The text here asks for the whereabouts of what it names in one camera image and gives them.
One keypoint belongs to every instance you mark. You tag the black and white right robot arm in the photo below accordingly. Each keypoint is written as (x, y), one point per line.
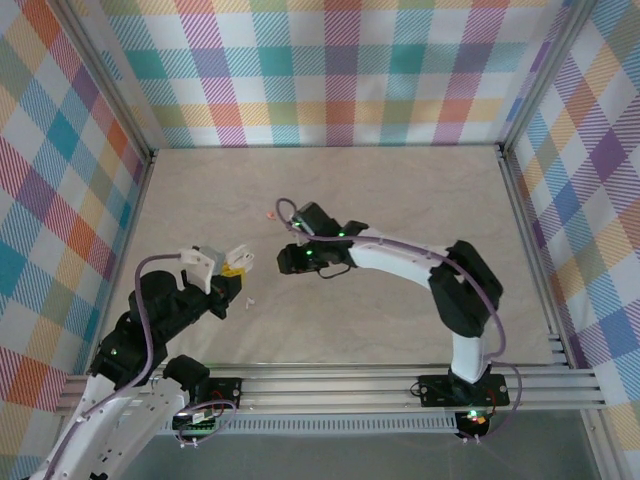
(465, 295)

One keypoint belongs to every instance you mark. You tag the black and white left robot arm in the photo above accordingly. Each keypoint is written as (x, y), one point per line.
(125, 350)

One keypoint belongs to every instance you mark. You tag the small electronics board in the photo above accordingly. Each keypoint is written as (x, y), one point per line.
(200, 425)
(475, 420)

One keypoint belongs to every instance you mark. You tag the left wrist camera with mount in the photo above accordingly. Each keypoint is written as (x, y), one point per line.
(197, 260)

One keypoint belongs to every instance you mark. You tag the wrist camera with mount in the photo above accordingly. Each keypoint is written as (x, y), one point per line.
(197, 260)
(299, 223)

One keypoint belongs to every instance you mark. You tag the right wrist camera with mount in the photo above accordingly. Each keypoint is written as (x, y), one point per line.
(299, 223)

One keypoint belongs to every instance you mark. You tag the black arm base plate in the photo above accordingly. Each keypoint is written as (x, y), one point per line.
(227, 390)
(432, 390)

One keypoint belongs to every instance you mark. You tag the aluminium table side rail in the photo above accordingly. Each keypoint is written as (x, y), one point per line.
(522, 210)
(135, 210)

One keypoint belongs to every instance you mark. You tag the wide aluminium base rail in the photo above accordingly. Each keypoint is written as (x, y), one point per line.
(325, 390)

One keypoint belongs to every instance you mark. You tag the aluminium frame post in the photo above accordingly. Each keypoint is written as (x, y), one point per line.
(107, 80)
(542, 80)

